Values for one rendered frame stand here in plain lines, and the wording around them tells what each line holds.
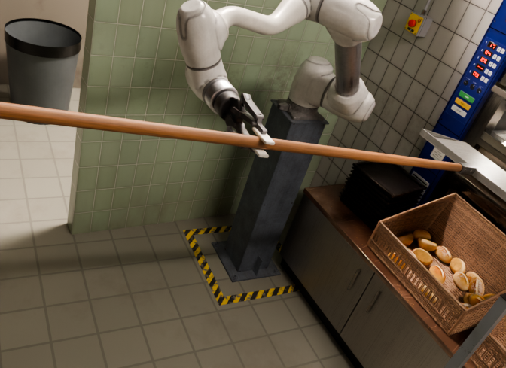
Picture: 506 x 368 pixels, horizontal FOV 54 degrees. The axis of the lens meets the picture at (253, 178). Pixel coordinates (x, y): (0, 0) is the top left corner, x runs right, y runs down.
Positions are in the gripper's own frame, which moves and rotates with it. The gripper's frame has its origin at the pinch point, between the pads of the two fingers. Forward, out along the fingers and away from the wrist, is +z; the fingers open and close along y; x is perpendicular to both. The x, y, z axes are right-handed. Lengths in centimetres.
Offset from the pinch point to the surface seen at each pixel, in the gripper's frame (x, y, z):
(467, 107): -149, -9, -43
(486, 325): -99, 41, 40
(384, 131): -157, 29, -83
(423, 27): -144, -30, -86
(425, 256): -131, 55, -7
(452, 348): -109, 63, 34
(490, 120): -152, -9, -31
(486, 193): -154, 20, -12
